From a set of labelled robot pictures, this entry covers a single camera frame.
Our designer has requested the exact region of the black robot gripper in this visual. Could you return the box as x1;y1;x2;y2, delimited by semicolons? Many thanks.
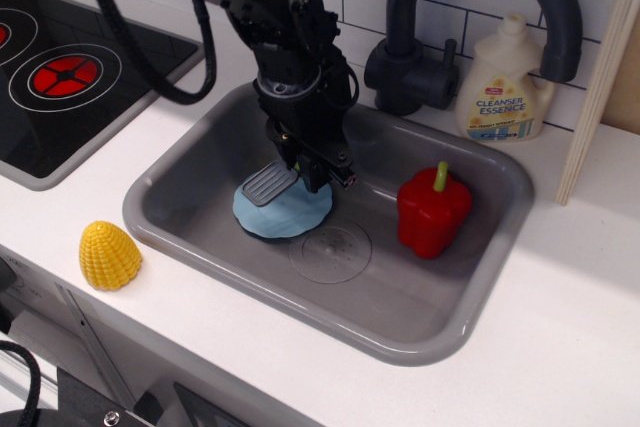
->
253;71;358;194

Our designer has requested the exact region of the grey spatula with green handle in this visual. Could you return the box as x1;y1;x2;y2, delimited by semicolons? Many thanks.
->
241;160;299;207

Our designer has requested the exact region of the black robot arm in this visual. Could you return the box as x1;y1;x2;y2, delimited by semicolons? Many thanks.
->
209;0;359;193

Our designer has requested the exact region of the light blue plate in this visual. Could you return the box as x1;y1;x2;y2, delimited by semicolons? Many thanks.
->
233;181;333;239

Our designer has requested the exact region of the grey sink basin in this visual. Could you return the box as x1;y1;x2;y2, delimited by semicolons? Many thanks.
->
123;85;534;366

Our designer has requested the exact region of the red toy bell pepper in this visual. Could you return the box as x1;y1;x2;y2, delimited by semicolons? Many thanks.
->
396;161;473;259

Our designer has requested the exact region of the dark grey faucet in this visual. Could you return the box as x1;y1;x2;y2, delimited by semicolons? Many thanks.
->
364;0;583;116

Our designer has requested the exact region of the cream cleanser bottle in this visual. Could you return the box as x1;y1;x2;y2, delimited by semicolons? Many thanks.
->
454;13;557;143

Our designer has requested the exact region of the yellow toy corn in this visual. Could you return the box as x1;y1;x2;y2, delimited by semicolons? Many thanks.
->
79;221;142;291

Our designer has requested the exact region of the black toy stovetop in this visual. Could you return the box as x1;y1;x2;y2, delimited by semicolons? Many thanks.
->
0;0;208;192

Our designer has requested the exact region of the wooden side panel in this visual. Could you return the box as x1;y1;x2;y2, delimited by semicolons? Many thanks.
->
555;0;639;206

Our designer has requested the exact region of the black braided cable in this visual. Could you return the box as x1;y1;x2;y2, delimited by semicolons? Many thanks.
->
82;0;219;106
0;339;42;427

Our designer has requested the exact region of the black metal mount bracket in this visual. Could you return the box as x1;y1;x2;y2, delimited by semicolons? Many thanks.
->
0;366;236;427

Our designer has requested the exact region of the black braided cable lower left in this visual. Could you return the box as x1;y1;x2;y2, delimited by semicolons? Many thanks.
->
0;339;42;427

